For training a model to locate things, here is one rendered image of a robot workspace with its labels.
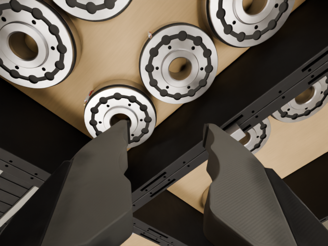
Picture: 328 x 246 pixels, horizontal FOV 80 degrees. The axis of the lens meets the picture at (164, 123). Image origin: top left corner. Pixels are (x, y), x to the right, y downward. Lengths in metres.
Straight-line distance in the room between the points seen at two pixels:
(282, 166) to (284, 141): 0.07
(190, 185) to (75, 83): 0.29
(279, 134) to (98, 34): 0.35
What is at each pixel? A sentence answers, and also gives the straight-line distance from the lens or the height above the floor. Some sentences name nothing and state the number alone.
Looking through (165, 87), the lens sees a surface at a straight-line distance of 0.27.
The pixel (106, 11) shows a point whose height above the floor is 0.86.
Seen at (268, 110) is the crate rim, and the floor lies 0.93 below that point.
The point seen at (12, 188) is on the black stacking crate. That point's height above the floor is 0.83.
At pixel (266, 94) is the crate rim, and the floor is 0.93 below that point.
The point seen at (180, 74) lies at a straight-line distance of 0.28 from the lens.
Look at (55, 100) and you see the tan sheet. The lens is 0.33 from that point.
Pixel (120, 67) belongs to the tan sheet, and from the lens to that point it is 0.29.
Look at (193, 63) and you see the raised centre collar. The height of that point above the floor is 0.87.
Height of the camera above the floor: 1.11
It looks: 58 degrees down
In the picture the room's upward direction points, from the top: 168 degrees clockwise
